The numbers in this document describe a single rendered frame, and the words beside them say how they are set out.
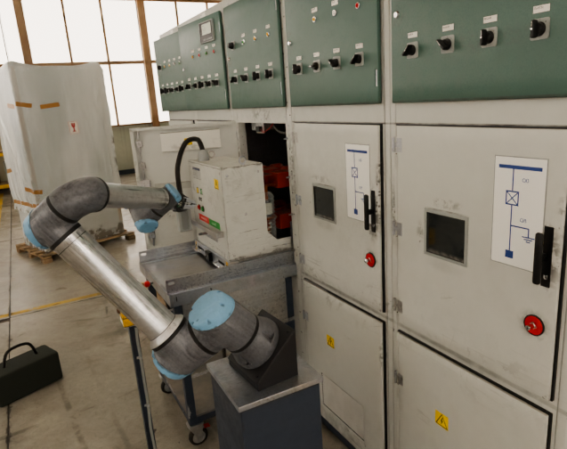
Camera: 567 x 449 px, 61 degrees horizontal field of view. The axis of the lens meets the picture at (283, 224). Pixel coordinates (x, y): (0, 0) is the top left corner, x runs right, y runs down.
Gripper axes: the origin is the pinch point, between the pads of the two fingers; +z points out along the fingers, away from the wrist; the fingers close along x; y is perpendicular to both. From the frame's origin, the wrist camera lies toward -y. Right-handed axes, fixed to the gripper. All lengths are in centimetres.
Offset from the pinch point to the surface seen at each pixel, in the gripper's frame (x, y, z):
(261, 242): -16.1, 17.8, 31.4
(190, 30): 108, -77, 36
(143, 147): 28, -67, 6
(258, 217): -3.5, 18.0, 27.6
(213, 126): 46, -42, 37
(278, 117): 48, 20, 31
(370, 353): -53, 87, 37
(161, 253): -31, -43, 11
